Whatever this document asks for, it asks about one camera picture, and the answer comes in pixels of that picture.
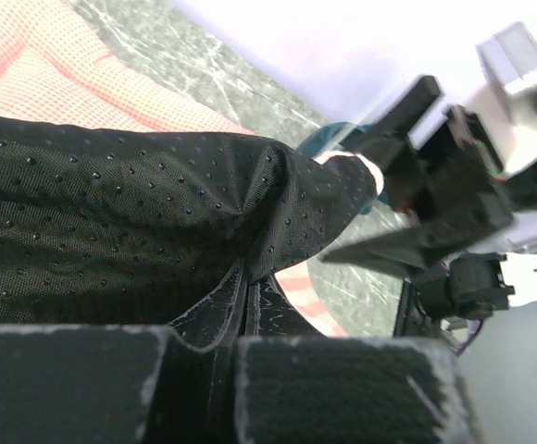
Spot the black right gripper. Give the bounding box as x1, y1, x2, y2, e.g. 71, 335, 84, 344
320, 75, 513, 278

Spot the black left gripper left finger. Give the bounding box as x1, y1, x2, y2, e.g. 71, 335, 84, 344
170, 265, 247, 443

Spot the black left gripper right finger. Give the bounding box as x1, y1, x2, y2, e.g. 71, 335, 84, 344
243, 275, 325, 444

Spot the pink striped pet tent fabric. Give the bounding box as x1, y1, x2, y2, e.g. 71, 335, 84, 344
0, 117, 383, 325

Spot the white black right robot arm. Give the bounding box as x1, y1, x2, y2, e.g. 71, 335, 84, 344
324, 75, 537, 352

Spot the pink pet cushion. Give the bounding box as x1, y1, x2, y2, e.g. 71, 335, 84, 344
0, 1, 246, 133

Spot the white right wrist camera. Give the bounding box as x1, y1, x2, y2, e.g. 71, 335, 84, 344
466, 21, 537, 178

